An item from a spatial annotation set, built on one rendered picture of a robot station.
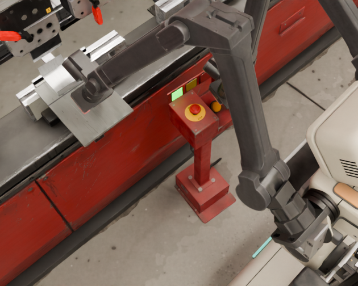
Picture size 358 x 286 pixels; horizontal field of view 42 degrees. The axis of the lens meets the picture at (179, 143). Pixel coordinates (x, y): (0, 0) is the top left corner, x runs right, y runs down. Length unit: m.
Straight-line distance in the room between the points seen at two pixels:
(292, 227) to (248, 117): 0.28
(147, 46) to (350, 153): 0.45
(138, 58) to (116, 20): 2.02
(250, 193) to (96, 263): 1.39
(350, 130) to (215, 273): 1.39
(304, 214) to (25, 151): 0.90
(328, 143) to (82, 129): 0.72
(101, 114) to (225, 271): 1.11
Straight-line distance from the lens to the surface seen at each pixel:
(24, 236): 1.88
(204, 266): 2.24
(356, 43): 1.22
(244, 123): 0.90
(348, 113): 1.02
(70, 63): 1.22
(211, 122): 1.62
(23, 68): 2.91
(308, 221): 1.04
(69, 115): 1.43
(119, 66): 1.06
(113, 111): 1.41
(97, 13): 1.37
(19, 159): 1.55
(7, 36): 1.25
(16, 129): 1.60
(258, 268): 1.96
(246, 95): 0.86
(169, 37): 0.84
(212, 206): 2.31
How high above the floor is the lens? 2.18
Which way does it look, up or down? 62 degrees down
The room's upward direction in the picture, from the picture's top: 4 degrees counter-clockwise
